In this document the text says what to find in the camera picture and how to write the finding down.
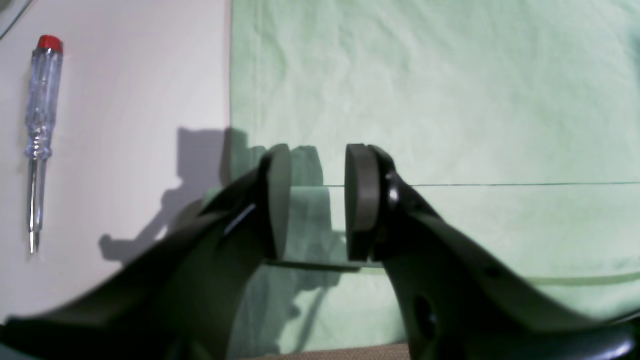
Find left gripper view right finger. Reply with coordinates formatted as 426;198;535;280
345;144;639;360

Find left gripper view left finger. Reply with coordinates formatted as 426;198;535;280
1;145;291;360

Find light green T-shirt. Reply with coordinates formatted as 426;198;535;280
202;0;640;357

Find clear red-capped screwdriver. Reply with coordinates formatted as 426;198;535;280
24;35;64;255

